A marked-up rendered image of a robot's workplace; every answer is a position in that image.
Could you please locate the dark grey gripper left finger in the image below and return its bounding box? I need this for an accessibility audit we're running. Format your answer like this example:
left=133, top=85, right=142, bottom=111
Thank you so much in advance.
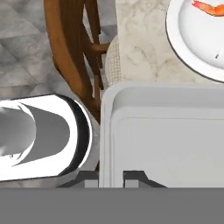
left=56, top=170, right=100, bottom=189

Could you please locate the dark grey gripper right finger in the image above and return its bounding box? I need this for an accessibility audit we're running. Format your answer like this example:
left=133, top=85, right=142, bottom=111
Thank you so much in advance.
left=122, top=170, right=168, bottom=189

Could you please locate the grey tupperware container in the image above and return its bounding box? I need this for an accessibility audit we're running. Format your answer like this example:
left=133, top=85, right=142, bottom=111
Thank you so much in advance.
left=98, top=80, right=224, bottom=189

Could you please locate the white round plate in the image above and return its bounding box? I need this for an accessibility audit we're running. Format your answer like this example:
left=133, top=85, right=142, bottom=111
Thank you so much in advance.
left=164, top=0, right=224, bottom=83

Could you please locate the orange shrimp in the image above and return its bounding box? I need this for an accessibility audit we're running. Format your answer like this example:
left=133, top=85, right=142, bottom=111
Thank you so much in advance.
left=191, top=0, right=224, bottom=18

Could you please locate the white and black round object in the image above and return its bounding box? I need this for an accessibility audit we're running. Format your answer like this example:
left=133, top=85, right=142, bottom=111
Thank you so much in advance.
left=0, top=93, right=94, bottom=183

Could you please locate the wooden chair with beige seat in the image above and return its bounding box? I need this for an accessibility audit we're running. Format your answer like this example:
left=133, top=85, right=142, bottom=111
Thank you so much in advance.
left=43, top=0, right=123, bottom=125

